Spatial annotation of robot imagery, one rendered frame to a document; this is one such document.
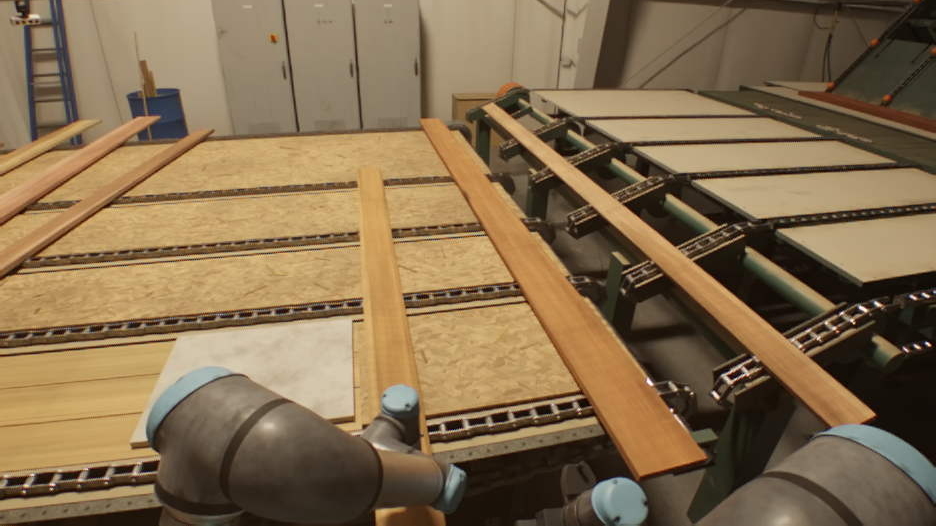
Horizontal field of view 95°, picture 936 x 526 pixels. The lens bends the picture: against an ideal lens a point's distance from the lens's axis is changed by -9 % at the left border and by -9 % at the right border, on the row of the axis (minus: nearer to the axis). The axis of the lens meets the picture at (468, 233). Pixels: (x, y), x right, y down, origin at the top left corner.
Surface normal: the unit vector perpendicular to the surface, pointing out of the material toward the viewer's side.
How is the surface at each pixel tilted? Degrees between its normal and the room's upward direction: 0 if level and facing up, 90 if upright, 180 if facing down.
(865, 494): 8
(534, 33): 87
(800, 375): 22
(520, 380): 0
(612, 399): 0
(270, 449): 30
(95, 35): 89
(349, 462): 55
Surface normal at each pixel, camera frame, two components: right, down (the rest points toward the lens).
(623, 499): 0.20, -0.63
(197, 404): -0.14, -0.68
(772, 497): -0.36, -0.93
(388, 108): 0.22, 0.45
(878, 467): 0.04, -0.87
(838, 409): -0.34, -0.80
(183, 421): -0.28, -0.40
